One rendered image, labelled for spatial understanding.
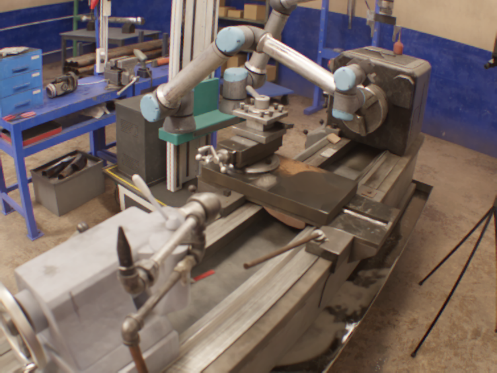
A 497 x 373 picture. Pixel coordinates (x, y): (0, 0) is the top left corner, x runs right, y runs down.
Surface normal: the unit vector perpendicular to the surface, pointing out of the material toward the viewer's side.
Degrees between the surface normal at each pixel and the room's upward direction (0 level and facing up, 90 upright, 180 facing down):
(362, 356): 0
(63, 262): 0
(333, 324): 0
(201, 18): 90
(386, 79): 90
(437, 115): 90
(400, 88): 90
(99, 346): 66
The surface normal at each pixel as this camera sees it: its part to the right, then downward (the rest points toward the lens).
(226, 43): -0.46, 0.28
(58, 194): 0.84, 0.28
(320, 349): 0.06, -0.90
